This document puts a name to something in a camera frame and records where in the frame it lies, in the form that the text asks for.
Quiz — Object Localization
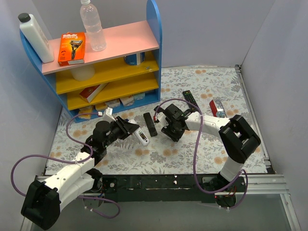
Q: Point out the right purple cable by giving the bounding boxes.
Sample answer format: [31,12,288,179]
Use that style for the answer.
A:
[154,98,248,210]

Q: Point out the white bottle black cap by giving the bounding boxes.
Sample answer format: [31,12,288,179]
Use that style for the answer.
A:
[18,13,54,63]

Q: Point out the large black remote control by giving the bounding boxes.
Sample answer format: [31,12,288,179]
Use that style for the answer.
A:
[182,90,199,112]

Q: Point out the blue pink yellow shelf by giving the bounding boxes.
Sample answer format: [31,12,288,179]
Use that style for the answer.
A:
[21,0,163,117]

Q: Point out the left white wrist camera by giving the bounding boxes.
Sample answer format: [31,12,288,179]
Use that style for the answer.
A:
[98,107,115,123]

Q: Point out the red white carton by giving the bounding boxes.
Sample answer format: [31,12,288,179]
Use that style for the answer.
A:
[79,83,108,103]

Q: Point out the short black remote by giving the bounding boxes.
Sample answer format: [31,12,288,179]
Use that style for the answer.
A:
[143,112,157,137]

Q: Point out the white jar on shelf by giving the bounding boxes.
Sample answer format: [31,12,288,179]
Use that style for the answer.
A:
[70,65,95,81]

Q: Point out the orange razor box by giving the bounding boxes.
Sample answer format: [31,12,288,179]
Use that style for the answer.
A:
[58,32,86,66]

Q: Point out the blue white can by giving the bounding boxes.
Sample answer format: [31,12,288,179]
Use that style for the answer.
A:
[124,52,145,66]

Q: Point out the red toothpaste box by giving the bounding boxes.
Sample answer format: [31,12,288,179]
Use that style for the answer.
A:
[209,99,227,118]

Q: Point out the clear plastic water bottle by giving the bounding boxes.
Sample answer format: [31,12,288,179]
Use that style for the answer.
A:
[80,0,106,51]

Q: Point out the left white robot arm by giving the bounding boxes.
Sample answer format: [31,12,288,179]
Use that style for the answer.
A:
[21,116,149,230]

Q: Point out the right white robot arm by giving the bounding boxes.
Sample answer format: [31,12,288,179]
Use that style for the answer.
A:
[154,104,261,194]

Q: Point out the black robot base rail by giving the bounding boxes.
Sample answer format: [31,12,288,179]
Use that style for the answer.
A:
[85,174,245,205]

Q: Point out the yellow box bottom shelf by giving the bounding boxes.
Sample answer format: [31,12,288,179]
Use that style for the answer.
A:
[78,107,93,120]

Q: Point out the white soap boxes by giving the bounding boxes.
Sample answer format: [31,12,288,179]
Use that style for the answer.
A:
[94,92,145,111]

